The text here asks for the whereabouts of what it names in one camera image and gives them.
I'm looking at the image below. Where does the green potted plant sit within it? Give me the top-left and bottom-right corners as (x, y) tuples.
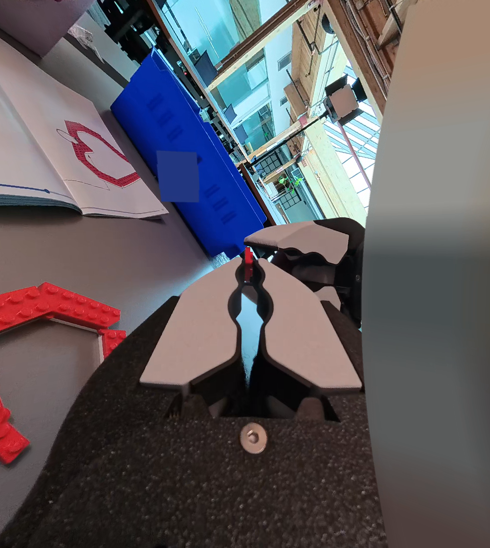
(276, 173), (303, 193)

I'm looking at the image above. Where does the heart wreath toy box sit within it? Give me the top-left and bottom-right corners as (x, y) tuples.
(0, 0), (98, 57)

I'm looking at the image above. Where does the black office chair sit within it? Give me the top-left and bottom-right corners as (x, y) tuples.
(97, 0), (162, 49)

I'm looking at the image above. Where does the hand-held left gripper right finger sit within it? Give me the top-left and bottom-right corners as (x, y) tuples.
(251, 258), (363, 392)

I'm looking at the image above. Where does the blue plastic bin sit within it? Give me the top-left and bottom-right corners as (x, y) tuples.
(110, 46), (268, 258)

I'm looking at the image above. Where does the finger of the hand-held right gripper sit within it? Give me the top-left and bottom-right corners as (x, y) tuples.
(244, 220), (351, 266)
(313, 285), (343, 313)

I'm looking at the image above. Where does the grey desk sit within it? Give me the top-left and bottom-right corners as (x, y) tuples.
(0, 9), (267, 548)

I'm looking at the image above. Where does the small clear plastic bag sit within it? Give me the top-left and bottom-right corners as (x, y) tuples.
(67, 23), (104, 61)

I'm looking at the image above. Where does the red brick heart frame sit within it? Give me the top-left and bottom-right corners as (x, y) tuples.
(0, 282), (127, 464)

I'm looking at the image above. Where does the studio light on stand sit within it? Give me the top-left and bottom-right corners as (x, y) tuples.
(245, 74), (369, 168)

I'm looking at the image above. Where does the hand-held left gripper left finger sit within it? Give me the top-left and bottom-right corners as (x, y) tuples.
(139, 258), (248, 391)

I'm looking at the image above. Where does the white instruction booklet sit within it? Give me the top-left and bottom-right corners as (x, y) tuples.
(0, 21), (169, 220)

